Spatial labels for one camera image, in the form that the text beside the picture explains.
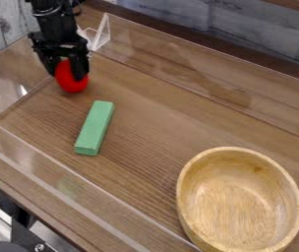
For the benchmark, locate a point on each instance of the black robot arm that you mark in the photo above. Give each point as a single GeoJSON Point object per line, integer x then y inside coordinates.
{"type": "Point", "coordinates": [53, 5]}

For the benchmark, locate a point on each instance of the clear acrylic enclosure walls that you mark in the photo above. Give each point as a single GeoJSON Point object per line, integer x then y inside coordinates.
{"type": "Point", "coordinates": [183, 99]}

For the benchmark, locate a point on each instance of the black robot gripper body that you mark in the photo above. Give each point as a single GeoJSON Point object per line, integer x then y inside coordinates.
{"type": "Point", "coordinates": [57, 40]}

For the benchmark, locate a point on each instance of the red plush strawberry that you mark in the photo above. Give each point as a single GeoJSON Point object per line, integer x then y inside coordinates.
{"type": "Point", "coordinates": [65, 79]}

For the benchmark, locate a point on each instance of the black metal table bracket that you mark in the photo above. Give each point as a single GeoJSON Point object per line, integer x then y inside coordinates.
{"type": "Point", "coordinates": [23, 238]}

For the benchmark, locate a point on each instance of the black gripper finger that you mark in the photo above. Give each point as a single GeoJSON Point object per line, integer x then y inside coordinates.
{"type": "Point", "coordinates": [49, 59]}
{"type": "Point", "coordinates": [78, 65]}

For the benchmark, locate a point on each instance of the green rectangular block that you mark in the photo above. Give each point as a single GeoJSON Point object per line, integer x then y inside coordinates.
{"type": "Point", "coordinates": [93, 129]}

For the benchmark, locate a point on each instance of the round wooden bowl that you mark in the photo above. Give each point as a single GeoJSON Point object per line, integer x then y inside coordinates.
{"type": "Point", "coordinates": [237, 202]}

